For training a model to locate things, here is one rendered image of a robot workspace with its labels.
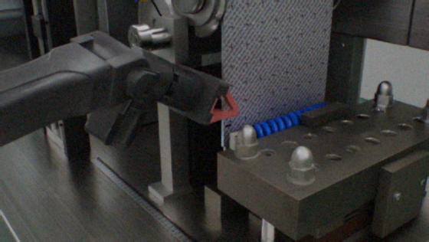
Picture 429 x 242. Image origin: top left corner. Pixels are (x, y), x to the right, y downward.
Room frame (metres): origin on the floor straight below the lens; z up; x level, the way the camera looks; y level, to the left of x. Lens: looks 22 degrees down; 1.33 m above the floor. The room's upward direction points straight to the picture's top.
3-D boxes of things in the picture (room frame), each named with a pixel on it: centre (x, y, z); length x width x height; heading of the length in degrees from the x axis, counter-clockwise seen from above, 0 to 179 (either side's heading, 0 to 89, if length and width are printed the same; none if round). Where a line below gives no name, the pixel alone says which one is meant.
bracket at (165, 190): (0.70, 0.09, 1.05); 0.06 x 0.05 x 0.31; 128
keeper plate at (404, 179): (0.59, -0.27, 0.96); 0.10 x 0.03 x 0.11; 128
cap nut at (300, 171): (0.52, -0.10, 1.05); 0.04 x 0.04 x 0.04
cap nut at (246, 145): (0.59, -0.04, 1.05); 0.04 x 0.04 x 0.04
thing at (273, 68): (0.73, -0.10, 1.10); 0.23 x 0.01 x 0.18; 128
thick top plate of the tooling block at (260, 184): (0.66, -0.20, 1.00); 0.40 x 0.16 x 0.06; 128
